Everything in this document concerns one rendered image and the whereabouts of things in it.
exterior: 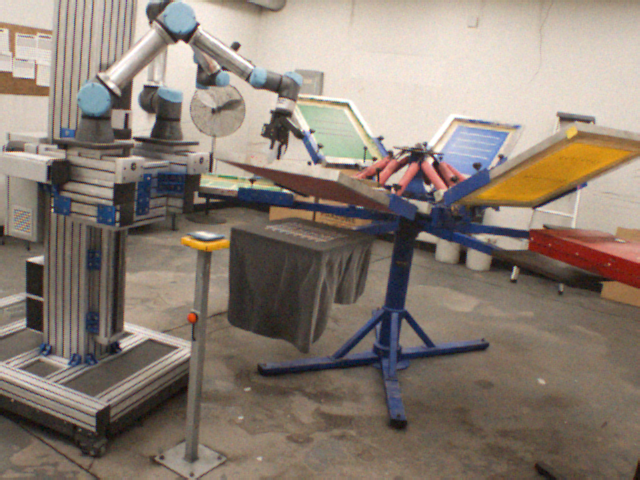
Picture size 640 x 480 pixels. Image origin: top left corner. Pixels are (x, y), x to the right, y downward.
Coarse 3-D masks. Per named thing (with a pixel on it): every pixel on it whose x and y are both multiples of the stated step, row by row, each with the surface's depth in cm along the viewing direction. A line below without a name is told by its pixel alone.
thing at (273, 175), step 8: (248, 168) 251; (256, 168) 240; (264, 176) 264; (272, 176) 254; (280, 176) 248; (288, 184) 274; (296, 184) 265; (304, 184) 256; (304, 192) 298; (312, 192) 285; (320, 192) 276; (336, 200) 293
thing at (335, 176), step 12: (216, 156) 241; (228, 156) 239; (240, 156) 236; (252, 156) 233; (240, 168) 259; (264, 168) 234; (276, 168) 227; (288, 168) 224; (300, 168) 222; (312, 168) 219; (324, 168) 217; (324, 180) 220; (336, 180) 214; (348, 180) 221; (360, 192) 231; (372, 192) 240; (384, 204) 253
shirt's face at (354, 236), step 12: (240, 228) 250; (252, 228) 253; (264, 228) 256; (324, 228) 271; (336, 228) 275; (288, 240) 239; (300, 240) 242; (312, 240) 244; (336, 240) 250; (348, 240) 253; (360, 240) 257
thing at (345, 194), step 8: (288, 176) 238; (296, 176) 232; (312, 184) 246; (320, 184) 239; (328, 184) 231; (336, 184) 224; (328, 192) 264; (336, 192) 256; (344, 192) 246; (352, 192) 238; (344, 200) 281; (352, 200) 270; (360, 200) 262; (368, 200) 251; (376, 208) 281; (384, 208) 271
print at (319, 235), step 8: (280, 224) 268; (288, 224) 270; (296, 224) 273; (288, 232) 254; (296, 232) 256; (304, 232) 258; (312, 232) 260; (320, 232) 262; (328, 232) 264; (336, 232) 266; (320, 240) 246; (328, 240) 249
